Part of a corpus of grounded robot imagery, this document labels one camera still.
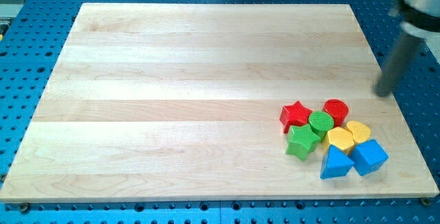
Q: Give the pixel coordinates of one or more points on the blue perforated table plate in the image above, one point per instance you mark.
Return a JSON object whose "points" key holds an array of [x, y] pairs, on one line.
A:
{"points": [[29, 51]]}

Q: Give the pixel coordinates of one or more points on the green cylinder block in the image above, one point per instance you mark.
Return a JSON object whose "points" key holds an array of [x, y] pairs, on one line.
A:
{"points": [[320, 122]]}

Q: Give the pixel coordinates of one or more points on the blue cube block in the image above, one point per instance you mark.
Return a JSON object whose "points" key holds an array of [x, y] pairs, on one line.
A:
{"points": [[368, 157]]}

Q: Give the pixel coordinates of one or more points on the yellow heart block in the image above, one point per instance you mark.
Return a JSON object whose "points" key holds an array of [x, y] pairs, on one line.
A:
{"points": [[360, 132]]}

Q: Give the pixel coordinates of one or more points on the blue triangle block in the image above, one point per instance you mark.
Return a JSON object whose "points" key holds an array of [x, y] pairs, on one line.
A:
{"points": [[335, 163]]}

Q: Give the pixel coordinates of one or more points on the wooden board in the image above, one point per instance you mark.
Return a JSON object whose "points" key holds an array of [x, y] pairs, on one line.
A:
{"points": [[181, 102]]}

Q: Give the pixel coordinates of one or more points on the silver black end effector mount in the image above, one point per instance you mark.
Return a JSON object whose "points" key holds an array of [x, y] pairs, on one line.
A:
{"points": [[419, 18]]}

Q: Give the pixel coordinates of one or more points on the green star block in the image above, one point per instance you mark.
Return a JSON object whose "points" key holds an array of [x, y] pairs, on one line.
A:
{"points": [[301, 141]]}

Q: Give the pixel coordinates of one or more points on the red star block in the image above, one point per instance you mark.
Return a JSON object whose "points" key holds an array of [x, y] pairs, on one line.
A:
{"points": [[294, 115]]}

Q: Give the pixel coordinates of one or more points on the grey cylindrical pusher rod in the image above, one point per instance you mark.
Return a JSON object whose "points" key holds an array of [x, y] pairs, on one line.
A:
{"points": [[398, 61]]}

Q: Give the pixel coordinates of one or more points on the red cylinder block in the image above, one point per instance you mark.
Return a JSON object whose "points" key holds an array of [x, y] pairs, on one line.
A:
{"points": [[337, 109]]}

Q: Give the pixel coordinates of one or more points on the yellow hexagon block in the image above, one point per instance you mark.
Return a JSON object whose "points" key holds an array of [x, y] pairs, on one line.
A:
{"points": [[340, 138]]}

